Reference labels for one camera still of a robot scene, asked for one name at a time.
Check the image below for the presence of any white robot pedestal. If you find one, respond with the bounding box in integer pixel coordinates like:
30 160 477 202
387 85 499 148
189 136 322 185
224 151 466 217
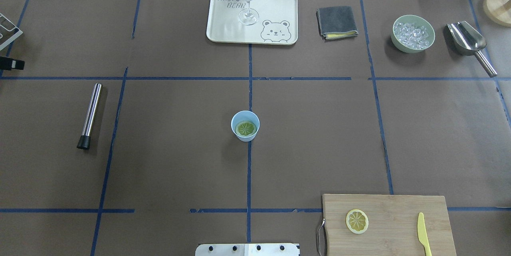
195 243 301 256

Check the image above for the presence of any grey folded cloth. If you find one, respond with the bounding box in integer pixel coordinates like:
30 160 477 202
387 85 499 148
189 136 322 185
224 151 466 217
316 6 359 41

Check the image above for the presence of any steel muddler black tip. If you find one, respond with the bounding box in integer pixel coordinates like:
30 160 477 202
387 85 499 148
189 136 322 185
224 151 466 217
77 83 102 150

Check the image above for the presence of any yellow plastic knife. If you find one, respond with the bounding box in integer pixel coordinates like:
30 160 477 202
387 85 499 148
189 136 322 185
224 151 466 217
417 212 432 256

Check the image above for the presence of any wooden cup tree stand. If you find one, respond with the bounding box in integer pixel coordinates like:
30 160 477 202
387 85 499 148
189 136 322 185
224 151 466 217
483 0 511 27

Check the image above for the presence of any bamboo cutting board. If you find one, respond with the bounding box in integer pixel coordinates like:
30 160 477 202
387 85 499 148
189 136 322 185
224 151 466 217
322 194 456 256

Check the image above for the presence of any yellow lemon slice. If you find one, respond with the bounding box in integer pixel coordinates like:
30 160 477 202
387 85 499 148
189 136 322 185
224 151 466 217
235 121 257 137
345 209 369 234

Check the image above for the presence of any steel ice scoop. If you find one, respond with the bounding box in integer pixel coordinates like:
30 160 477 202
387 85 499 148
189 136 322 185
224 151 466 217
446 21 497 77

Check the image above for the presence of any cream bear tray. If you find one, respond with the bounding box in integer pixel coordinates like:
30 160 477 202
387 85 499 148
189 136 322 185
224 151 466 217
206 0 299 45

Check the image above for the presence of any light blue plastic cup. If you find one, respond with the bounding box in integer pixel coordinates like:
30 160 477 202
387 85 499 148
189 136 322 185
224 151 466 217
231 111 260 142

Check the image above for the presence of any white cup rack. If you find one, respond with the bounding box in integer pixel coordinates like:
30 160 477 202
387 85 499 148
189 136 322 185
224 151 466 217
0 13 23 50

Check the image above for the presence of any green bowl of ice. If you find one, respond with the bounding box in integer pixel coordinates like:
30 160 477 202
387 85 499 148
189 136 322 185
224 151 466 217
390 15 436 54

